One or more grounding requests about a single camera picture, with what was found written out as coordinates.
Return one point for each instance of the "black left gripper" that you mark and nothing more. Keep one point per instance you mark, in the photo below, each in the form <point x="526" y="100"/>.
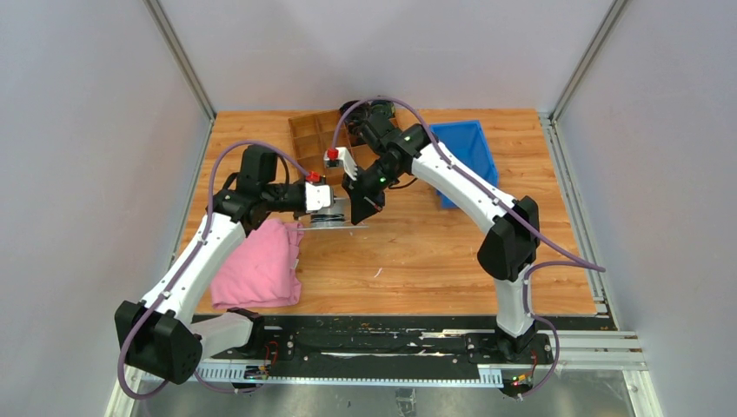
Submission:
<point x="302" y="183"/>

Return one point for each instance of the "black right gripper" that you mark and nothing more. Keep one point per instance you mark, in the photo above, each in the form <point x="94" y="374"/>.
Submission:
<point x="364" y="203"/>

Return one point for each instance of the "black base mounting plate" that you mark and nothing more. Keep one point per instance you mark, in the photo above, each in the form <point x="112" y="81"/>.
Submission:
<point x="389" y="349"/>

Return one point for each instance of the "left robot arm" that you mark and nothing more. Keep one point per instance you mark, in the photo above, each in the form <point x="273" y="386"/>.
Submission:
<point x="157" y="334"/>

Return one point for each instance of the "pink folded cloth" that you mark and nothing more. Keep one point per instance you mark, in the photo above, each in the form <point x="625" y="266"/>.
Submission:
<point x="261" y="272"/>

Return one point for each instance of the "blue plastic bin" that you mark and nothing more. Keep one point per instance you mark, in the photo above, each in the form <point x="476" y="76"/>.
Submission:
<point x="467" y="143"/>

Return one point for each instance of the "aluminium frame rail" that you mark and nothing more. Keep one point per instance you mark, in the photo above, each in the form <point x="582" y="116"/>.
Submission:
<point x="580" y="351"/>

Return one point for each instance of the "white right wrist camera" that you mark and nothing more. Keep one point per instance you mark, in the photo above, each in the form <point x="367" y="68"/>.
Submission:
<point x="340" y="157"/>

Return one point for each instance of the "grey perforated cable spool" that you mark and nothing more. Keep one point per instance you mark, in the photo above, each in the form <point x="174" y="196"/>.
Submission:
<point x="335" y="217"/>

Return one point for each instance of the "wooden divided tray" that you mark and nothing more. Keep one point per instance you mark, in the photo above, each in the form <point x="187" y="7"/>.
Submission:
<point x="311" y="137"/>

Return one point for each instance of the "black rolled tie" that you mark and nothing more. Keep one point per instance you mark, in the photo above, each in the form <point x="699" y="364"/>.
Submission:
<point x="350" y="109"/>

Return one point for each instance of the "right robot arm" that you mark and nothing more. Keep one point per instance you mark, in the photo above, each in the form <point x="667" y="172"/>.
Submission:
<point x="509" y="247"/>

